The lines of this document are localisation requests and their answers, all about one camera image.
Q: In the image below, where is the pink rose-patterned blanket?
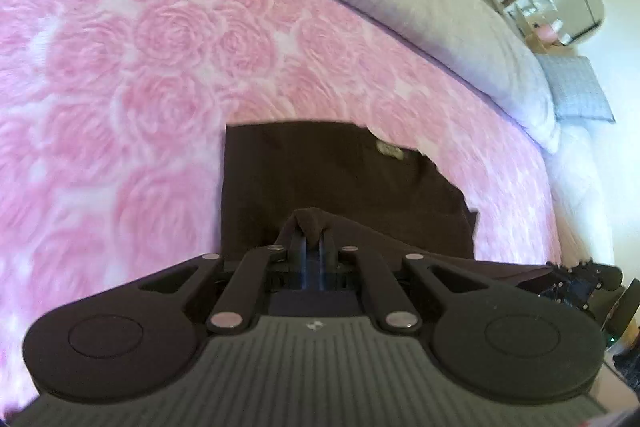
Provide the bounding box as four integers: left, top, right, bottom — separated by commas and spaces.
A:
0, 0, 561, 413

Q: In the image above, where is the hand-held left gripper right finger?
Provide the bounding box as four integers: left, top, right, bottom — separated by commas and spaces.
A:
318, 229, 507, 334

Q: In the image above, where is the grey pillow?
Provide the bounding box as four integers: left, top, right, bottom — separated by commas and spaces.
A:
537, 54, 617, 124

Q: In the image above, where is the oval mirror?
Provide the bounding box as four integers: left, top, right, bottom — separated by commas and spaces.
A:
554, 0, 606, 46

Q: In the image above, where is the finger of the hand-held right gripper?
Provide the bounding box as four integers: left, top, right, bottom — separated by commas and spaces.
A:
537, 260, 573, 294

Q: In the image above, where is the white bed sheet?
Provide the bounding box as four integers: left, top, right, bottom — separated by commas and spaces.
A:
542, 122, 617, 269

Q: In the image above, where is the wooden dressing table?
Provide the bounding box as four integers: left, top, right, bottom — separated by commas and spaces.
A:
495, 0, 576, 54

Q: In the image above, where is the black long-sleeved shirt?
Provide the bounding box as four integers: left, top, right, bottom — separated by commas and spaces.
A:
220, 119, 553, 290

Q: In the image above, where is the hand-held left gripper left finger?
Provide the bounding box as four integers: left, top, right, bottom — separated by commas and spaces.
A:
139, 216, 307, 336

